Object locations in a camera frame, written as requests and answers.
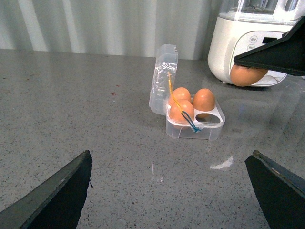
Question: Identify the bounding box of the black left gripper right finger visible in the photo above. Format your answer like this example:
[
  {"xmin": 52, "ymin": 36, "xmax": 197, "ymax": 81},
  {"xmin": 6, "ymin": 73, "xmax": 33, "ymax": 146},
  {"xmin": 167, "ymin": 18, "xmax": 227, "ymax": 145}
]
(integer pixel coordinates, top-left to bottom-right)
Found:
[{"xmin": 234, "ymin": 16, "xmax": 305, "ymax": 76}]

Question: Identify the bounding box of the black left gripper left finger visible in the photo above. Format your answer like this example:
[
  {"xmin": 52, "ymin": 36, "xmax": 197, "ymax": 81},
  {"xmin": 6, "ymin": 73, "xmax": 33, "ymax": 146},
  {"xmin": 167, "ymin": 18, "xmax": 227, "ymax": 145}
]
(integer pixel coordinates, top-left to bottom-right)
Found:
[{"xmin": 0, "ymin": 150, "xmax": 92, "ymax": 229}]

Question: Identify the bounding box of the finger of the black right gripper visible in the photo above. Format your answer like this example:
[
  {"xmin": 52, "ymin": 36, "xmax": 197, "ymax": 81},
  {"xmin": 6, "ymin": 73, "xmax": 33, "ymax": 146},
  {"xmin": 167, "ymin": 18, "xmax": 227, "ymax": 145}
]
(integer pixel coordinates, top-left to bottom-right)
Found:
[{"xmin": 245, "ymin": 150, "xmax": 305, "ymax": 229}]

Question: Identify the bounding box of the brown egg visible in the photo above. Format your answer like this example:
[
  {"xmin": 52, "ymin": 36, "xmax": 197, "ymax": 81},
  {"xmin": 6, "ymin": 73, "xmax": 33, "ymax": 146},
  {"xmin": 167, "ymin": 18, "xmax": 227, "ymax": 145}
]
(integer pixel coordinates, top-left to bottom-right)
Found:
[
  {"xmin": 168, "ymin": 87, "xmax": 191, "ymax": 106},
  {"xmin": 193, "ymin": 88, "xmax": 215, "ymax": 111},
  {"xmin": 169, "ymin": 99, "xmax": 194, "ymax": 124},
  {"xmin": 230, "ymin": 65, "xmax": 268, "ymax": 87}
]

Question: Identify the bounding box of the clear plastic egg box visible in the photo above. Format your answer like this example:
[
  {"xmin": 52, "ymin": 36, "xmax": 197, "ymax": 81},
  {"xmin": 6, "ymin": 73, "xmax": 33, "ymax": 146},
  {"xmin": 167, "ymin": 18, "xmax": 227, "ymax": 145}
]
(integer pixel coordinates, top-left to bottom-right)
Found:
[{"xmin": 149, "ymin": 44, "xmax": 225, "ymax": 141}]

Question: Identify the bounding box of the white Joyoung blender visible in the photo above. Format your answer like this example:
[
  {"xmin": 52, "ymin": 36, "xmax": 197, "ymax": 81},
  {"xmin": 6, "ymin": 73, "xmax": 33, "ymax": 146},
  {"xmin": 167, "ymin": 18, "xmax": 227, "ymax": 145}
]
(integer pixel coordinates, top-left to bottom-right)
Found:
[{"xmin": 208, "ymin": 0, "xmax": 305, "ymax": 83}]

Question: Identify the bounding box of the blue rubber band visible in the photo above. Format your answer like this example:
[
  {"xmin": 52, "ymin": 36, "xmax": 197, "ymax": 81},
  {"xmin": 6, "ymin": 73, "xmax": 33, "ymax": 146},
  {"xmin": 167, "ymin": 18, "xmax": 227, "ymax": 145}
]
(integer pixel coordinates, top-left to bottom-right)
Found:
[{"xmin": 181, "ymin": 111, "xmax": 201, "ymax": 133}]

